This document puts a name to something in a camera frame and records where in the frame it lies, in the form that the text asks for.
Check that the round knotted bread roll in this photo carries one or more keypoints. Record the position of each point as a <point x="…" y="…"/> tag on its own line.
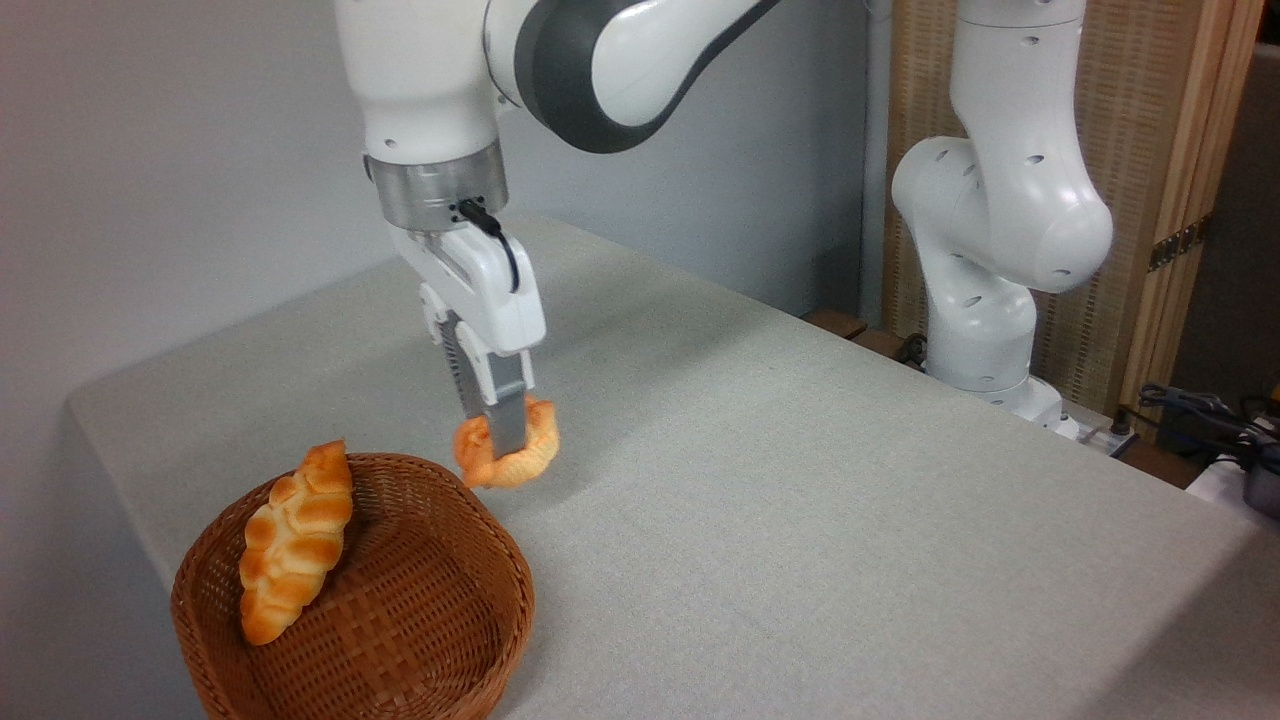
<point x="530" y="462"/>

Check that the wooden folding screen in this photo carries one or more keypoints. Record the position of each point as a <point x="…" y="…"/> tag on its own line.
<point x="1150" y="100"/>

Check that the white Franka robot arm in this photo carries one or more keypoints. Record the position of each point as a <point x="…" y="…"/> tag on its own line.
<point x="1000" y="200"/>

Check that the white power strip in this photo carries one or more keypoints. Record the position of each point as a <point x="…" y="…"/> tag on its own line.
<point x="1100" y="435"/>

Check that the dark brown wooden block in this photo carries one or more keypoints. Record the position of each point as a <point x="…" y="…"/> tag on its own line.
<point x="836" y="323"/>
<point x="880" y="342"/>

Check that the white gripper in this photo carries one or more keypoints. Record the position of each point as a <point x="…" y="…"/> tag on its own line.
<point x="495" y="290"/>

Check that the grey tablecloth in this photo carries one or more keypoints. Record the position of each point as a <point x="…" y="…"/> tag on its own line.
<point x="800" y="500"/>

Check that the long braided bread loaf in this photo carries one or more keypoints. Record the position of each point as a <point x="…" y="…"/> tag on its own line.
<point x="290" y="550"/>

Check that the brown woven wicker basket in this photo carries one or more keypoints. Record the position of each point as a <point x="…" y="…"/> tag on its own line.
<point x="420" y="640"/>

